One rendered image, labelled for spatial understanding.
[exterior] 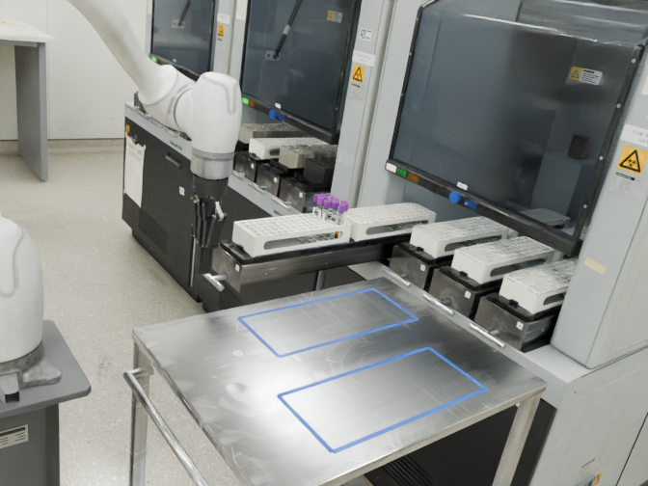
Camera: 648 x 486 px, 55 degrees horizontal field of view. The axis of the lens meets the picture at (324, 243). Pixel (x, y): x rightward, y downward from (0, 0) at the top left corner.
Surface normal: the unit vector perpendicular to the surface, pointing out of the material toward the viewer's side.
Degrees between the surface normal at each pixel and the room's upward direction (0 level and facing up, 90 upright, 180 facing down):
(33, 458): 90
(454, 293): 90
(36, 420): 90
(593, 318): 90
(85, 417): 0
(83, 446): 0
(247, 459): 0
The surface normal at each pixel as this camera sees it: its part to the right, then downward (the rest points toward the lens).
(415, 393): 0.15, -0.91
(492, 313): -0.79, 0.11
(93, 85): 0.59, 0.39
